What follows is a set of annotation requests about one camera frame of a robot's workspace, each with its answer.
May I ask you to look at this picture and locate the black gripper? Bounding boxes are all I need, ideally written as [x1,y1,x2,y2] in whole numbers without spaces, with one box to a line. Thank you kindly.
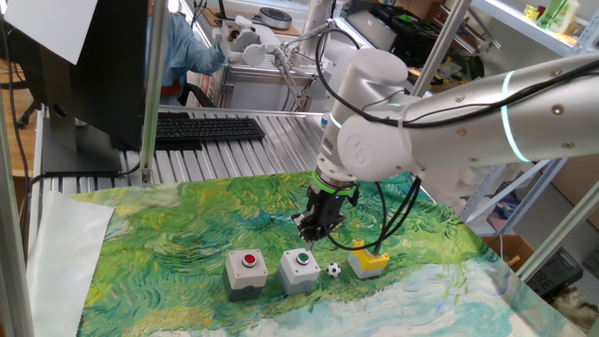
[290,186,348,252]

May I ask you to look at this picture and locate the grey box green push button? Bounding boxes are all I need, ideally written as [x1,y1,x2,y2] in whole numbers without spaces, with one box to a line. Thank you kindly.
[277,247,322,296]

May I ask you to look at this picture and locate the yellow box green mushroom button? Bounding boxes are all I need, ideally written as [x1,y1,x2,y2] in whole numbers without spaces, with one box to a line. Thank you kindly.
[347,238,391,281]

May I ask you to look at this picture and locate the grey box red push button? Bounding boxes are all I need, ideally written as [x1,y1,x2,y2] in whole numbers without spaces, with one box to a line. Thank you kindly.
[221,248,270,303]

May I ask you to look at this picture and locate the painted landscape cloth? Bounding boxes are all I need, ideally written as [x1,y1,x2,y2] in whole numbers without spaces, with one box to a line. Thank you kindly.
[69,163,589,337]

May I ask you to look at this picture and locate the black keyboard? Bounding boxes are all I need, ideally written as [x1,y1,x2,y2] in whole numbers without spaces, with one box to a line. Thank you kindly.
[155,110,267,152]

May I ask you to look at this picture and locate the black office chair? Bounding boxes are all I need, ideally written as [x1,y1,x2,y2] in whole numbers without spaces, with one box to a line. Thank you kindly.
[176,78,217,109]

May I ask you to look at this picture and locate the cardboard box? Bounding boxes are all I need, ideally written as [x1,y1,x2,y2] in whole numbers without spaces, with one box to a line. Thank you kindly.
[481,233,535,273]

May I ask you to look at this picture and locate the white handheld device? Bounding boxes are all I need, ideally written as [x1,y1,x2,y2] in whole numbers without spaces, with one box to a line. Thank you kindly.
[212,16,286,66]

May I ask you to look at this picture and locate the grey laptop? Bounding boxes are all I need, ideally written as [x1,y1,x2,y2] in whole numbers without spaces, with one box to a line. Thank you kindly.
[345,8,399,53]

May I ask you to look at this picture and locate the round black device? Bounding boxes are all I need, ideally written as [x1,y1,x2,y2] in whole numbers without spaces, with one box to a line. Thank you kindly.
[258,6,294,32]

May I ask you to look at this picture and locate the person in blue shirt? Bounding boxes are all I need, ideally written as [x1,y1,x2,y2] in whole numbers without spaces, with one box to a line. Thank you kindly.
[144,0,228,108]

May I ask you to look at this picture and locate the black plastic crate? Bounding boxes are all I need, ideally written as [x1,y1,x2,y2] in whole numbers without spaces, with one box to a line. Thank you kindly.
[526,247,585,300]

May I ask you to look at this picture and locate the white fabric sheet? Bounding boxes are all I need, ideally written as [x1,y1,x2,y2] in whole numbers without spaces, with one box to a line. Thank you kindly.
[25,190,116,337]

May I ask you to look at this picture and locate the black computer monitor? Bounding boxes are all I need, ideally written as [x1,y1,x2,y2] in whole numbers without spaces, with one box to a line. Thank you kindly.
[7,0,150,175]

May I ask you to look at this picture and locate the beige fuzzy fabric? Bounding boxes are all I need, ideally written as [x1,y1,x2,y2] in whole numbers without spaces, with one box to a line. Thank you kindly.
[551,287,599,337]

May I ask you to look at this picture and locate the grey metal shelf rack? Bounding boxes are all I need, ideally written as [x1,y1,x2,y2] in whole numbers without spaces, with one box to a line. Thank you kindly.
[460,0,599,235]

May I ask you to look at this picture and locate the green bottle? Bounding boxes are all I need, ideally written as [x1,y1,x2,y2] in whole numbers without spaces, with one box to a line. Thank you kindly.
[536,0,580,35]

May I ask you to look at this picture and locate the white paper sheet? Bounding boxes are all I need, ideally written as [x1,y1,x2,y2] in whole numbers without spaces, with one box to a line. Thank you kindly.
[2,0,99,66]

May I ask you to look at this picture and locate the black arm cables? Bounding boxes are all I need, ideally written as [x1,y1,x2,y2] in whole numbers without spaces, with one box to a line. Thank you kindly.
[314,27,599,254]

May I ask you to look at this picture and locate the aluminium frame post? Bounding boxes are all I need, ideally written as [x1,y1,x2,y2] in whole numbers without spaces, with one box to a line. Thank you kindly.
[0,88,35,337]
[410,0,474,97]
[139,0,170,184]
[516,180,599,283]

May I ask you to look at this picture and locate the black monitor cable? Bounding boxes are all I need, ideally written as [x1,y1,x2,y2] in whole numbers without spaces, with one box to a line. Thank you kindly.
[21,161,142,244]

